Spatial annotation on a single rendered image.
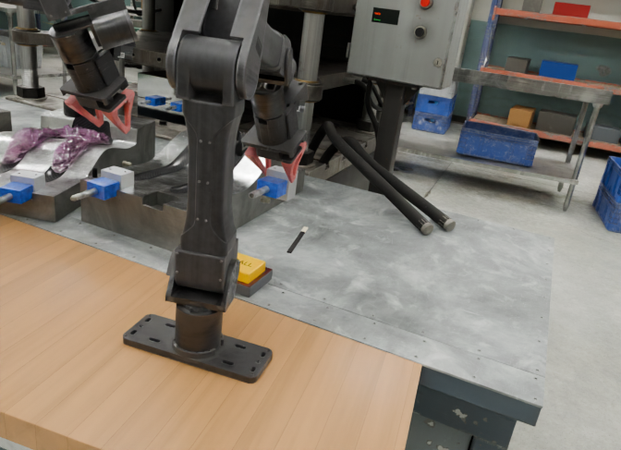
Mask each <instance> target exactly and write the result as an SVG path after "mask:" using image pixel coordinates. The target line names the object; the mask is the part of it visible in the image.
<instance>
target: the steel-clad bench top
mask: <svg viewBox="0 0 621 450"><path fill-rule="evenodd" d="M0 108H1V109H5V110H8V111H11V122H12V131H13V132H17V131H18V130H21V129H23V128H29V127H32V128H41V115H42V114H45V113H48V112H51V111H49V110H45V109H42V108H38V107H34V106H30V105H26V104H23V103H16V102H12V101H9V100H6V99H2V98H0ZM409 203H410V202H409ZM410 204H411V205H412V206H413V207H414V208H415V209H416V210H417V211H419V212H420V213H421V214H422V215H423V216H424V217H425V218H426V219H427V220H428V221H429V222H430V223H431V224H432V225H433V231H432V232H431V233H430V234H429V235H423V234H422V233H421V231H419V229H418V228H417V227H416V226H414V224H412V223H411V222H410V221H409V219H407V217H406V216H405V215H404V214H403V213H402V212H400V211H399V210H398V209H397V208H396V207H395V205H394V204H393V203H392V202H391V201H389V200H388V199H387V198H386V197H385V196H384V195H382V194H378V193H374V192H370V191H368V190H364V189H357V188H353V187H350V186H346V185H342V184H338V183H335V182H331V181H327V180H323V179H319V178H316V177H312V176H304V184H303V190H302V191H301V192H300V193H298V194H296V195H295V198H293V199H291V200H289V201H283V202H282V203H280V204H278V205H276V206H275V207H273V208H272V209H271V210H269V211H267V212H265V213H263V214H261V215H260V216H258V217H256V218H254V219H253V220H251V221H249V222H248V223H246V224H244V225H243V226H241V227H239V228H238V229H237V238H238V249H237V252H238V253H241V254H244V255H247V256H250V257H252V258H255V259H259V260H262V261H265V262H266V263H265V267H267V268H270V269H273V275H272V280H270V281H269V282H268V283H267V284H266V285H264V286H263V287H262V288H260V289H259V290H258V291H257V292H256V293H254V294H253V295H252V296H251V297H249V298H247V297H244V296H241V295H239V294H237V293H235V298H237V299H239V300H242V301H245V302H248V303H250V304H252V305H255V306H258V307H261V308H264V309H266V310H270V311H273V312H276V313H278V314H281V315H284V316H286V317H289V318H291V319H294V320H297V321H300V322H304V323H306V324H309V325H312V326H315V327H318V328H320V329H323V330H325V331H328V332H331V333H333V334H338V335H341V336H344V337H345V338H348V339H351V340H354V341H357V342H359V343H362V344H364V345H367V346H370V347H374V348H377V349H380V350H382V351H384V352H387V353H390V354H393V355H396V356H398V357H400V358H403V359H408V360H410V361H413V362H416V363H419V364H421V365H422V366H424V367H426V368H429V369H432V370H435V371H439V372H441V373H444V374H447V375H450V376H452V377H455V378H458V379H460V380H463V381H465V382H468V383H473V384H476V385H478V386H480V387H483V388H486V389H489V390H491V391H494V392H496V393H499V394H502V395H506V396H509V397H512V398H515V399H516V400H519V401H522V402H525V403H528V404H530V405H533V406H535V407H540V408H543V397H544V383H545V370H546V356H547V342H548V329H549V315H550V301H551V288H552V274H553V260H554V238H553V237H547V236H544V235H540V234H536V233H532V232H529V231H525V230H521V229H517V228H514V227H510V226H506V225H499V224H496V223H492V222H488V221H484V220H481V219H477V218H473V217H469V216H466V215H462V214H459V213H452V212H449V211H445V210H441V209H439V210H440V211H442V212H443V213H445V214H446V215H447V216H449V217H450V218H451V219H452V220H454V221H455V222H456V226H455V228H454V229H453V230H452V231H449V232H448V231H446V230H444V229H443V228H442V227H440V226H439V225H438V224H436V223H435V222H434V220H432V219H431V218H430V217H428V216H427V215H426V214H425V213H423V212H422V211H421V210H419V209H418V208H417V207H415V206H414V205H413V204H412V203H410ZM0 214H2V215H3V216H6V217H9V218H12V219H15V220H17V221H20V222H22V223H25V224H28V225H32V226H35V227H38V228H41V229H42V230H45V231H48V232H51V233H54V234H56V235H59V236H61V237H66V238H68V239H71V240H74V241H77V242H79V243H82V244H84V245H87V246H90V247H93V248H96V249H99V250H102V251H105V252H108V253H110V254H113V255H116V256H118V257H121V258H123V259H126V260H129V261H133V262H135V263H138V264H141V265H144V266H147V267H149V268H152V269H154V270H157V271H160V272H162V273H165V274H166V272H167V267H168V263H169V260H170V256H171V254H172V252H173V251H170V250H167V249H162V248H159V247H156V246H154V245H151V244H148V243H145V242H142V241H139V240H137V239H134V238H131V237H126V236H123V235H120V234H118V233H116V232H113V231H110V230H107V229H104V228H101V227H99V226H96V225H91V224H88V223H85V222H82V221H81V206H80V207H78V209H76V210H75V211H73V212H72V213H69V214H68V215H66V216H65V217H63V218H62V219H60V220H58V221H57V222H49V221H44V220H38V219H32V218H27V217H21V216H15V215H10V214H4V213H0ZM304 226H305V227H308V230H307V231H306V233H305V234H304V236H303V237H302V239H301V240H300V241H299V243H298V244H297V246H296V247H295V248H294V250H293V251H292V253H287V250H288V249H289V248H290V246H291V245H292V243H293V242H294V240H295V239H296V238H297V236H298V234H299V233H300V231H301V230H302V228H303V227H304Z"/></svg>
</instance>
